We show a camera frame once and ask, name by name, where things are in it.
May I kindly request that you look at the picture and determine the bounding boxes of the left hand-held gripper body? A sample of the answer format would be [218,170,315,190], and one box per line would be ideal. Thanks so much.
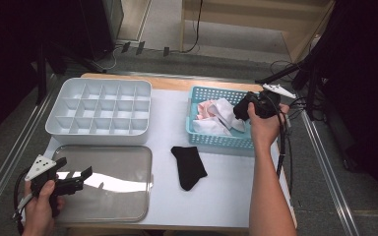
[24,154,85,218]

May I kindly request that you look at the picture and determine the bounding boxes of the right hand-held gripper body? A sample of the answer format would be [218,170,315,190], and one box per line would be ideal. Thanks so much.
[250,83,297,120]

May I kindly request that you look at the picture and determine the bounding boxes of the black sock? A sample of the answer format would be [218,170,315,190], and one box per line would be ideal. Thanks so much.
[170,146,209,192]
[232,97,252,121]

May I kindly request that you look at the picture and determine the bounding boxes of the white compartment organizer box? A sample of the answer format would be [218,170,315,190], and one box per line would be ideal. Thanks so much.
[44,77,153,147]

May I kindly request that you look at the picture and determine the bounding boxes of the pink sock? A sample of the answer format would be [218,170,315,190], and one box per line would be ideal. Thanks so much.
[195,99,218,121]

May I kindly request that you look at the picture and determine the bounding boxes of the light blue perforated basket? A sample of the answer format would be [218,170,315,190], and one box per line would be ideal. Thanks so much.
[185,86,268,152]

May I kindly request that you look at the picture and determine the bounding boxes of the person's right hand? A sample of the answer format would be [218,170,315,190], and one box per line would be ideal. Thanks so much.
[246,101,290,149]

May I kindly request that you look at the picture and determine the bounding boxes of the person's left hand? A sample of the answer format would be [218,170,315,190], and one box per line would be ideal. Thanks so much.
[22,179,66,236]

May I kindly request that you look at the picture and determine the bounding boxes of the black tripod stand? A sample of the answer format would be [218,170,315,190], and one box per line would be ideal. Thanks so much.
[255,48,329,122]

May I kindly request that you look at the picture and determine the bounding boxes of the silver metal tray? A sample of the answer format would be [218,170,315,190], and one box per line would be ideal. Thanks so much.
[50,145,154,224]

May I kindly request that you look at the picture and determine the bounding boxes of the black curtain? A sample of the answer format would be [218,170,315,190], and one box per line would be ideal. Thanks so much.
[308,0,378,217]
[0,0,90,147]

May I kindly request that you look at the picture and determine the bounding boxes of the dark cabinet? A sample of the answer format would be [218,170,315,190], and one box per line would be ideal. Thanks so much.
[78,0,125,62]

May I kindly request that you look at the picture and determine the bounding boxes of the black floor cables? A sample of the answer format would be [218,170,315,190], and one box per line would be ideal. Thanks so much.
[270,59,309,195]

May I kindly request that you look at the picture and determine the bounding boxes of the aluminium floor rail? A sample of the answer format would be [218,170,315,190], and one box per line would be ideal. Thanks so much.
[299,109,362,236]
[0,87,60,227]

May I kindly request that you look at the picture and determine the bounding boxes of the left hand-held gripper cable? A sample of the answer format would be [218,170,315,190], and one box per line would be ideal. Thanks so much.
[12,166,33,235]

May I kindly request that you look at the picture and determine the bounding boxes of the hand-held gripper cable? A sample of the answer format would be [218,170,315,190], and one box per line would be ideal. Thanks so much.
[12,166,33,235]
[274,102,293,195]

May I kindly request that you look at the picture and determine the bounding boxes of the right hand-held gripper cable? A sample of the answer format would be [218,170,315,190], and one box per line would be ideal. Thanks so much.
[274,102,293,195]

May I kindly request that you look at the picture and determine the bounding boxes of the wooden shelf frame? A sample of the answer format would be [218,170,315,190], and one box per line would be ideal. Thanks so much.
[180,0,338,64]

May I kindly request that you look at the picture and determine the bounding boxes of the black hanging cable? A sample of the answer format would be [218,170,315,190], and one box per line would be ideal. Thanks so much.
[180,0,205,54]

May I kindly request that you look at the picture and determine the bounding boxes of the white floor cable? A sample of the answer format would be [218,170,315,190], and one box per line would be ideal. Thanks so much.
[102,45,121,72]

